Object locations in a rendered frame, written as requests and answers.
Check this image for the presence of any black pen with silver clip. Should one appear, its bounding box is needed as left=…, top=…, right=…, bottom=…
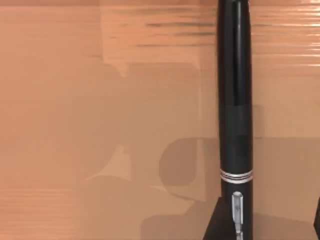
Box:
left=216, top=0, right=256, bottom=240

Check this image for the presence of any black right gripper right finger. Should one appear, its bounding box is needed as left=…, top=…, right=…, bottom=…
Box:
left=313, top=196, right=320, bottom=240

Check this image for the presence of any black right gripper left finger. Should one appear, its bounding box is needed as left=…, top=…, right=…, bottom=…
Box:
left=202, top=196, right=237, bottom=240

